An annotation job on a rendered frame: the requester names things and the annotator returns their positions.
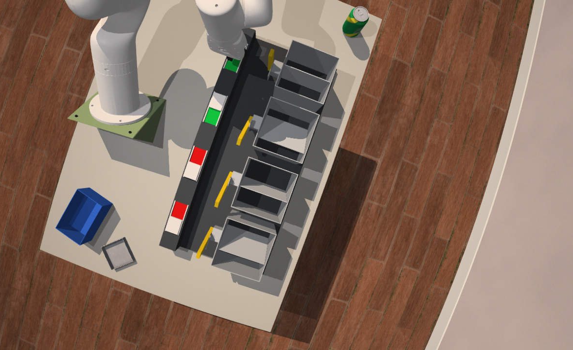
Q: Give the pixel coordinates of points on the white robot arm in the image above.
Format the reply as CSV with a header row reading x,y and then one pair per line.
x,y
113,47

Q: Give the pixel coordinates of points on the blue open bin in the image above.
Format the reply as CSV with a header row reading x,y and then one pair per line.
x,y
83,215

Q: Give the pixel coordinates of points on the green drink can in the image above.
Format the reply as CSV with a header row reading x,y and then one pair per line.
x,y
355,22

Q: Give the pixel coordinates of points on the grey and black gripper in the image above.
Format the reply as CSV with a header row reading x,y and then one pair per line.
x,y
234,51

